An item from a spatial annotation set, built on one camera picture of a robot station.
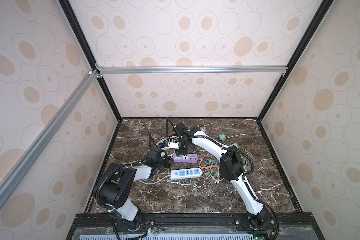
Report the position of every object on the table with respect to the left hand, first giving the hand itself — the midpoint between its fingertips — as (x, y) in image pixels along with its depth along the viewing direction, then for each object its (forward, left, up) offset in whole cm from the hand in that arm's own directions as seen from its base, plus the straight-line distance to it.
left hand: (176, 157), depth 93 cm
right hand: (+5, -1, 0) cm, 5 cm away
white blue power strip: (-10, -6, -2) cm, 12 cm away
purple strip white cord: (+3, +5, +16) cm, 17 cm away
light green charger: (+12, -40, -4) cm, 42 cm away
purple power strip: (0, -8, -2) cm, 8 cm away
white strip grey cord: (-15, +13, -5) cm, 20 cm away
